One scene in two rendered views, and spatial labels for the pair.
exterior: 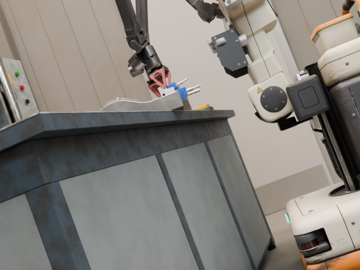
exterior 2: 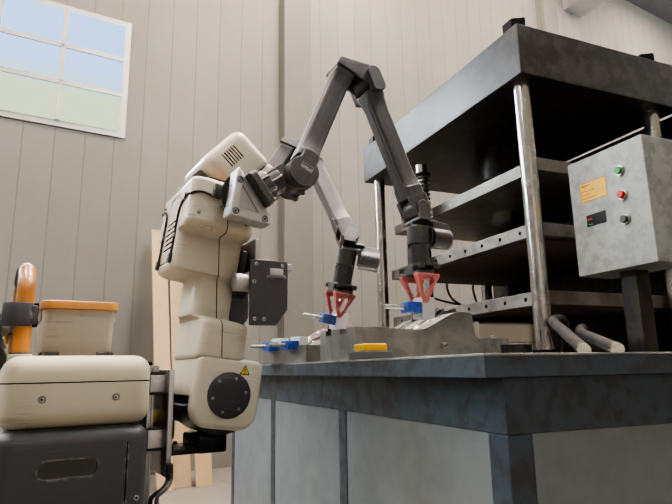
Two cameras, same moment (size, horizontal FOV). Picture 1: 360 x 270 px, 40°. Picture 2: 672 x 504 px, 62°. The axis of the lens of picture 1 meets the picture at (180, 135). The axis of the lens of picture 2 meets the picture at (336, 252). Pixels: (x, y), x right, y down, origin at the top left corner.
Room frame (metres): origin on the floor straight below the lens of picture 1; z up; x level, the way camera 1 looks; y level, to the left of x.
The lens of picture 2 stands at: (3.38, -1.08, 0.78)
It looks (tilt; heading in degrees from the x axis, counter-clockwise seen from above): 12 degrees up; 141
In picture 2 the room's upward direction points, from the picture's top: 1 degrees counter-clockwise
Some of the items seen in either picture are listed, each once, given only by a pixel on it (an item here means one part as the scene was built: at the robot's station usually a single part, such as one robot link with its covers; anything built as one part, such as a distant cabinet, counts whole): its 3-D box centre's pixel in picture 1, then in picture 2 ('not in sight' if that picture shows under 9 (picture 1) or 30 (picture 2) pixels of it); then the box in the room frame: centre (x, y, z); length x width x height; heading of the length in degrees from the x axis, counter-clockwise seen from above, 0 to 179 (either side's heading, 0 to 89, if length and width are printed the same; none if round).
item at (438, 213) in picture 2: not in sight; (513, 210); (1.89, 1.25, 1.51); 1.10 x 0.70 x 0.05; 164
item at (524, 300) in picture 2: not in sight; (520, 313); (1.89, 1.24, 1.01); 1.10 x 0.74 x 0.05; 164
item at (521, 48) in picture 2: not in sight; (499, 162); (1.87, 1.20, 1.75); 1.30 x 0.84 x 0.61; 164
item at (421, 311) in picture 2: not in sight; (407, 307); (2.38, -0.02, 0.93); 0.13 x 0.05 x 0.05; 74
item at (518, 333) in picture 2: not in sight; (507, 344); (1.90, 1.11, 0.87); 0.50 x 0.27 x 0.17; 74
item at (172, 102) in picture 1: (114, 119); (340, 347); (1.83, 0.20, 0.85); 0.50 x 0.26 x 0.11; 91
